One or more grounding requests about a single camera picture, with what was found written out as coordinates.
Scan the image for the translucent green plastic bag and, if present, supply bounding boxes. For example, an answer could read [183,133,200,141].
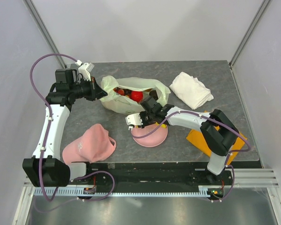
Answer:
[100,75,170,115]

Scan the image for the pink baseball cap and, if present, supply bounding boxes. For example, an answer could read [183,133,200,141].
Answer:
[62,124,117,165]

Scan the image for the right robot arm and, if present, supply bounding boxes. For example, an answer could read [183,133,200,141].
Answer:
[137,97,239,185]

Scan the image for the right aluminium frame post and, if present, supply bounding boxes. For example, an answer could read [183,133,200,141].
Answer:
[229,0,272,68]

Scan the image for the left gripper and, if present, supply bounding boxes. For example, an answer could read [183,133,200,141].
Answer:
[70,76,107,101]

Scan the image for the red strawberry bunch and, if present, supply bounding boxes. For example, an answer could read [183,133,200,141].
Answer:
[113,87,132,98]

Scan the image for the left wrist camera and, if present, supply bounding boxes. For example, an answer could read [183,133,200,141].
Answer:
[75,60,94,81]

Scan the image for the pink plate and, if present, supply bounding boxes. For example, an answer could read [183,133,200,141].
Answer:
[131,124,168,148]

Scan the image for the dark grape bunch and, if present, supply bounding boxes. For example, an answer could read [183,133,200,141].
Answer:
[149,90,159,100]

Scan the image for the left aluminium frame post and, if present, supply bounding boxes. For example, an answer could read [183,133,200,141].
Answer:
[22,0,67,68]

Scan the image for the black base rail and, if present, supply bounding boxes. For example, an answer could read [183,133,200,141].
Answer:
[67,161,235,188]

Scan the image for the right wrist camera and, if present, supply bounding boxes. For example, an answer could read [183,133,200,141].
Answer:
[125,113,143,130]

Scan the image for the yellow fake banana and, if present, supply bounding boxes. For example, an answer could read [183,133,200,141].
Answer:
[156,123,167,128]

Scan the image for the white cable duct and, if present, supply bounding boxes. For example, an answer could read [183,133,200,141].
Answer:
[35,185,223,198]

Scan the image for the red fake apple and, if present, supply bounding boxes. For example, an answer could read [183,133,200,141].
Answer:
[130,91,143,103]

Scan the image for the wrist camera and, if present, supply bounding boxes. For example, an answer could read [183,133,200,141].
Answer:
[125,113,143,130]
[75,60,94,81]

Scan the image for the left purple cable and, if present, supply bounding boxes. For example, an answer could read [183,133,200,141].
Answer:
[30,53,80,213]

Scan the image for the aluminium frame post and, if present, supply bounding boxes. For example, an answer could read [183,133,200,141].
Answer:
[22,0,67,68]
[229,0,272,68]

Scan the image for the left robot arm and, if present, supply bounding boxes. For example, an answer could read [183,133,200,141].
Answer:
[22,63,107,187]

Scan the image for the orange folded cloth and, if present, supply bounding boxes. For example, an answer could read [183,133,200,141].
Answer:
[186,110,246,162]

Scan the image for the white folded towel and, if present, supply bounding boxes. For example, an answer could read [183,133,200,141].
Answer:
[169,72,214,110]

